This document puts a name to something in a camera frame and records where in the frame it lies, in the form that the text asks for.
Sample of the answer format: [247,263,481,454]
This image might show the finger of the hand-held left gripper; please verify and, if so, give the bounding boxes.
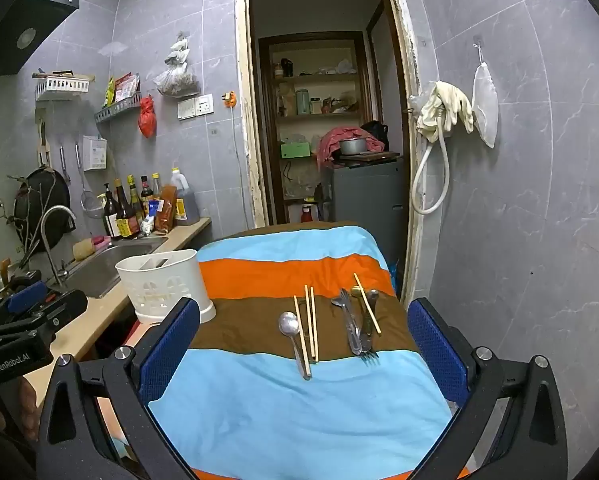
[27,290,89,336]
[2,270,49,315]

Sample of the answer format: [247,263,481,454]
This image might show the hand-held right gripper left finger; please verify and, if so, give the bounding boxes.
[36,297,203,480]

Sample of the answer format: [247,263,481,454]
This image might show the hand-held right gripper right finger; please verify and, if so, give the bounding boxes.
[407,297,569,480]

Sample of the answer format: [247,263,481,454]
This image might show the white plastic utensil holder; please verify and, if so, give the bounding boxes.
[116,249,217,325]

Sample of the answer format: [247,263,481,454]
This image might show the metal fork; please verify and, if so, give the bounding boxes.
[359,289,381,362]

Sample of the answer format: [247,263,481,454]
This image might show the wooden chopstick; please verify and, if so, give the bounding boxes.
[310,286,320,362]
[353,273,382,336]
[305,284,317,364]
[294,295,311,378]

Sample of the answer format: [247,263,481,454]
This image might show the small metal spoon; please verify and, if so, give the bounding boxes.
[331,294,363,356]

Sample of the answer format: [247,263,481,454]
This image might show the large metal spoon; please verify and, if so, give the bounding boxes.
[278,311,313,380]

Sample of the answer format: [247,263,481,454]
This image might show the person's left hand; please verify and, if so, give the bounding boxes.
[20,377,45,441]

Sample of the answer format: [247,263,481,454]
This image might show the beige kitchen counter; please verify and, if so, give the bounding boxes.
[22,217,213,391]

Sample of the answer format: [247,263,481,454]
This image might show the steel sink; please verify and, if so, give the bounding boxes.
[62,236,169,300]

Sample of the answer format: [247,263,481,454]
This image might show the metal faucet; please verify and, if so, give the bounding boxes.
[38,205,78,288]

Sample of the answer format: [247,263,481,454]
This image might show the black wok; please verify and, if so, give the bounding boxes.
[12,167,71,255]

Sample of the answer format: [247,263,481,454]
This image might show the dried branch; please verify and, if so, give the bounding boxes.
[0,174,56,263]

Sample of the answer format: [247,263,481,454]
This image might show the dark pump bottle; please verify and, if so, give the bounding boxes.
[102,182,124,239]

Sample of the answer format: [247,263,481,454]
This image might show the tall dark sauce bottle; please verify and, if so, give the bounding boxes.
[114,178,136,238]

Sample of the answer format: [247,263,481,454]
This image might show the blue white packet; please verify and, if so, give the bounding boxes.
[140,200,160,235]

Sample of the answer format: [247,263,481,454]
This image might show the yellow-label sauce bottle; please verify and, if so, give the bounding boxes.
[126,175,145,223]

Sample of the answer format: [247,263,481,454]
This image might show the striped blanket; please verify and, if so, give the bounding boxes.
[97,221,473,480]

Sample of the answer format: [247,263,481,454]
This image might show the orange packet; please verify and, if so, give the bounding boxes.
[154,185,178,234]

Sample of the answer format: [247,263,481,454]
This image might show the large oil jug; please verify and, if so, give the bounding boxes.
[170,167,201,226]

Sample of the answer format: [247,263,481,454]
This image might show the grey cabinet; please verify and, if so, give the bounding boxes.
[321,157,406,283]

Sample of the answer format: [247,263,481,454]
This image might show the wooden hanging rack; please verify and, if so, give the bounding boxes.
[34,109,51,169]

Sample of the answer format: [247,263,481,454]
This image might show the wooden cutting board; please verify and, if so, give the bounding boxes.
[339,151,401,163]

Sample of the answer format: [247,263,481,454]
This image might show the red plastic bag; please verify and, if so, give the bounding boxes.
[138,95,158,139]

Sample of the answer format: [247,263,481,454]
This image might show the black bag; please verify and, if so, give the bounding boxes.
[359,121,389,152]

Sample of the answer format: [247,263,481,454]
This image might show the red seasoning packet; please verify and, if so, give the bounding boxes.
[114,72,140,103]

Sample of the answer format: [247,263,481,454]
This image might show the green box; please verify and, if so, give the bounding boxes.
[280,141,311,160]

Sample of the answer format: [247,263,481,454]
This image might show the pink cloth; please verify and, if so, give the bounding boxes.
[317,127,386,171]

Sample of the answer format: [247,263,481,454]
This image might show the cream rubber gloves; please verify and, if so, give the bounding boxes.
[409,80,475,144]

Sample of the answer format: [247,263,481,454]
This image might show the white mesh bag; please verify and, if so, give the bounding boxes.
[471,45,499,149]

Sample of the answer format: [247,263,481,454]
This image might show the clear hanging plastic bag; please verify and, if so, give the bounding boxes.
[153,32,201,97]

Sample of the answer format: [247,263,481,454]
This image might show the black range hood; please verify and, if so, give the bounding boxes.
[0,0,80,79]

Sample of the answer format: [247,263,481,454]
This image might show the wooden shelving unit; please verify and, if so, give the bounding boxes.
[260,35,375,223]

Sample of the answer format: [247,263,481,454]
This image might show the wire strainer ladle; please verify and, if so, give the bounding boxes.
[74,142,104,219]

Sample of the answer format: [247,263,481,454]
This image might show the white wall box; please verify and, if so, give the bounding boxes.
[83,135,108,170]

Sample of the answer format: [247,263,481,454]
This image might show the white hose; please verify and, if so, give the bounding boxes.
[411,115,451,216]

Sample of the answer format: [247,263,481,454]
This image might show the white cable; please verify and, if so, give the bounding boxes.
[232,108,244,221]

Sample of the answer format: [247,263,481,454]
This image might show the grey metal wall shelf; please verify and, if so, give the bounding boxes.
[94,92,143,124]

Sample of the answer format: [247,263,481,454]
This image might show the white wall basket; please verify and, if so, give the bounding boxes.
[34,72,90,102]

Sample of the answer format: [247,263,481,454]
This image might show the white wall socket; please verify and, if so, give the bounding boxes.
[177,94,215,121]

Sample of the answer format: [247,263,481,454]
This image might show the wooden door frame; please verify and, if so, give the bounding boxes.
[234,0,426,306]

